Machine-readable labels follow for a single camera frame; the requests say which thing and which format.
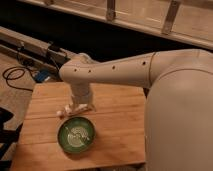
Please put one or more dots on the black object at left edge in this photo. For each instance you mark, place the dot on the black object at left edge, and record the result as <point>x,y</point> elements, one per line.
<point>7,137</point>

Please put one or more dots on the black clamp on rail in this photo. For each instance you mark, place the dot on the black clamp on rail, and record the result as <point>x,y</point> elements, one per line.
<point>53,47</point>

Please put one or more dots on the green ceramic bowl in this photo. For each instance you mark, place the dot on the green ceramic bowl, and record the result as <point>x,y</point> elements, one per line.
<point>76,135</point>

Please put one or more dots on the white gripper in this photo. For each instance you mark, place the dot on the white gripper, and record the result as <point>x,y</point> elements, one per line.
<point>82,97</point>

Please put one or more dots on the small white bottle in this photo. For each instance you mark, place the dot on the small white bottle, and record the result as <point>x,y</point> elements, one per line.
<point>70,110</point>

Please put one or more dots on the blue box on floor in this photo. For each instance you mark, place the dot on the blue box on floor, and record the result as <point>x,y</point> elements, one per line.
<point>41,76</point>

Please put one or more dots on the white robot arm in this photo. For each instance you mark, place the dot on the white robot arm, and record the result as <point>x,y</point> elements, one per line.
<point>178,118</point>

